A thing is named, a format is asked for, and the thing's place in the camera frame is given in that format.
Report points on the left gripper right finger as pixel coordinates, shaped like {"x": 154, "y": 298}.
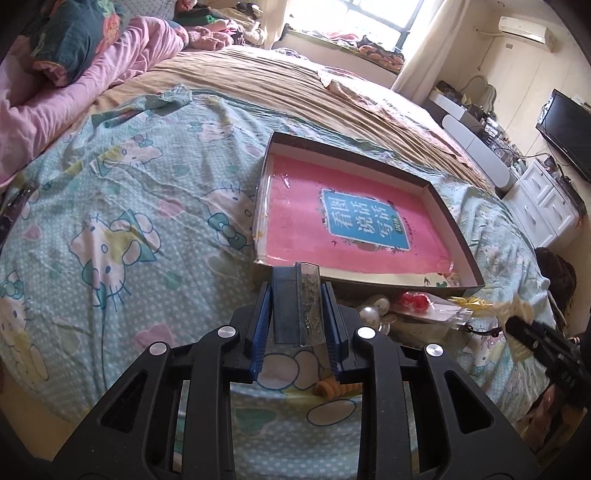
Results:
{"x": 423, "y": 417}

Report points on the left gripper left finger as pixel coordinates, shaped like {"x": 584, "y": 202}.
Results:
{"x": 168, "y": 415}

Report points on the yellow item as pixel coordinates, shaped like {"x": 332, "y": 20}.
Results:
{"x": 478, "y": 308}

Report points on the small blue comb box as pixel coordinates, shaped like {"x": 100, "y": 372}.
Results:
{"x": 297, "y": 305}

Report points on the white drawer cabinet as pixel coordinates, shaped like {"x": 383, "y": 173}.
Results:
{"x": 543, "y": 209}

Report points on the dark cardboard box tray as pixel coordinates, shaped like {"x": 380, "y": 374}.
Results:
{"x": 466, "y": 276}

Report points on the Hello Kitty green bedsheet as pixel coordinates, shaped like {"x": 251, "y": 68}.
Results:
{"x": 140, "y": 230}

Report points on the pink book in tray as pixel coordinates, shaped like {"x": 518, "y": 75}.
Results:
{"x": 338, "y": 220}

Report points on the white grey dresser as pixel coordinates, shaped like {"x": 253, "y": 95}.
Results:
{"x": 477, "y": 132}

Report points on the vanity mirror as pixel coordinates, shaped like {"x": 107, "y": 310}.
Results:
{"x": 487, "y": 99}

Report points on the pink light blanket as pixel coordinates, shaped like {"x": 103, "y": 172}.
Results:
{"x": 389, "y": 105}

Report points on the beige curtain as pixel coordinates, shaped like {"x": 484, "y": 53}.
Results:
{"x": 420, "y": 73}

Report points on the tan bed blanket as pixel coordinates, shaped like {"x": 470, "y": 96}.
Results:
{"x": 291, "y": 86}

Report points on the clothes on window sill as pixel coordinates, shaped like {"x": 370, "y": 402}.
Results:
{"x": 393, "y": 61}

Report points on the window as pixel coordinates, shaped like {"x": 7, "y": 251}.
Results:
{"x": 388, "y": 23}

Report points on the clothes pile on bed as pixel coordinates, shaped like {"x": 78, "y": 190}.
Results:
{"x": 212, "y": 29}

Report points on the dark teal floral pillow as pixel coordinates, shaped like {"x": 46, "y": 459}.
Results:
{"x": 72, "y": 34}

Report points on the wall mounted television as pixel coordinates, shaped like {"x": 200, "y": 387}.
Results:
{"x": 566, "y": 125}

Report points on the wall air conditioner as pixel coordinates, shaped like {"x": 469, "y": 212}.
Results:
{"x": 528, "y": 30}

